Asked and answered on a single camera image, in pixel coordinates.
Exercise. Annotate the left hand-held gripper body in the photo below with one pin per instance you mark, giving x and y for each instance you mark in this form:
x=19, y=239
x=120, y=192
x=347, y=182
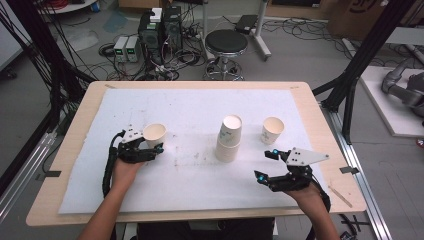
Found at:
x=133, y=153

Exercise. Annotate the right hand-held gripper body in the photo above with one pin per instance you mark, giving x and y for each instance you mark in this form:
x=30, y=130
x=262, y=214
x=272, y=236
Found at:
x=296, y=180

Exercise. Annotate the floral paper cup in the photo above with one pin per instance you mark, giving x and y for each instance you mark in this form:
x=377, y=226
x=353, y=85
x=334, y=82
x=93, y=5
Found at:
x=155, y=131
x=272, y=128

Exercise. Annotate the stack of white paper cups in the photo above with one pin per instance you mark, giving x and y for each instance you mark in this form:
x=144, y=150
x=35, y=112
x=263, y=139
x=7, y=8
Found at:
x=228, y=150

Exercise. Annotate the person's right hand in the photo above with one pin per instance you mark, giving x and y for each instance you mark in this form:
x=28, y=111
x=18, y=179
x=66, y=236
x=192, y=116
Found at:
x=310, y=198

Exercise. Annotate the person's left hand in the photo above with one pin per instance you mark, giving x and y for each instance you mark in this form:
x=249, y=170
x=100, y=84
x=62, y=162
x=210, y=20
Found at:
x=125, y=175

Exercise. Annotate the thin wooden stick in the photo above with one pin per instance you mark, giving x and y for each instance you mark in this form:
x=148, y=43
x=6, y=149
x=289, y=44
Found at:
x=340, y=196

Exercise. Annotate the black tape strip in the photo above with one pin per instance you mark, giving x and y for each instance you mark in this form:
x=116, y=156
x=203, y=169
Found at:
x=51, y=173
x=349, y=170

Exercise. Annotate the wooden table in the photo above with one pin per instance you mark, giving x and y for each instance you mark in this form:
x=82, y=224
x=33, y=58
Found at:
x=306, y=100

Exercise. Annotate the person's dark clothing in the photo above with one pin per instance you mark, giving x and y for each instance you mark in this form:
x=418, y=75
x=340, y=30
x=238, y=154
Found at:
x=206, y=231

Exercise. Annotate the grey power supply unit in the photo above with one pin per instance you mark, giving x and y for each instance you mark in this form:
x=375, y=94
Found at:
x=120, y=48
x=133, y=49

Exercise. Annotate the black computer tower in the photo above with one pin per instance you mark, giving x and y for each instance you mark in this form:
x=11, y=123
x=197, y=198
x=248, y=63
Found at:
x=148, y=36
x=171, y=30

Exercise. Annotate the white platform board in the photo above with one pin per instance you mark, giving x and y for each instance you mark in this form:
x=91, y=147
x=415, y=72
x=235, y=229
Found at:
x=383, y=106

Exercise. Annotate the white-legged desk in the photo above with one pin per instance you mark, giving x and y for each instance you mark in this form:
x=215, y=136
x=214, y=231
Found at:
x=263, y=40

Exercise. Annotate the black round stool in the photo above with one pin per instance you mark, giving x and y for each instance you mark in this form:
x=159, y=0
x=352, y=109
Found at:
x=226, y=40

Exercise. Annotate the black flat device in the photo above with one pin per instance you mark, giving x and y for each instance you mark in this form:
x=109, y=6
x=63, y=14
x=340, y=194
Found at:
x=246, y=24

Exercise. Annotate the small white box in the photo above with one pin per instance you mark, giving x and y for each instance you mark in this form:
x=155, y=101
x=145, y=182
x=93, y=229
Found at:
x=156, y=15

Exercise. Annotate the wooden cabinet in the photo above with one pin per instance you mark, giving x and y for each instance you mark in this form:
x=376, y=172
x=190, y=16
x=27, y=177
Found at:
x=300, y=11

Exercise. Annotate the cardboard box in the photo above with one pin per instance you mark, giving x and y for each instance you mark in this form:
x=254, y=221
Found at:
x=350, y=20

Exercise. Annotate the light grey desk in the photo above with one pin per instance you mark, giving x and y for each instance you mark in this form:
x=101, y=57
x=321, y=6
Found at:
x=406, y=35

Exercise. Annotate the aluminium rail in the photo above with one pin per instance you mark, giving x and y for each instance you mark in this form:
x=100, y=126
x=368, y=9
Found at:
x=363, y=186
x=26, y=170

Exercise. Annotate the black metal frame post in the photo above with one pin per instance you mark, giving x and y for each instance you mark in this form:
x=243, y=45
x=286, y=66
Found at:
x=366, y=50

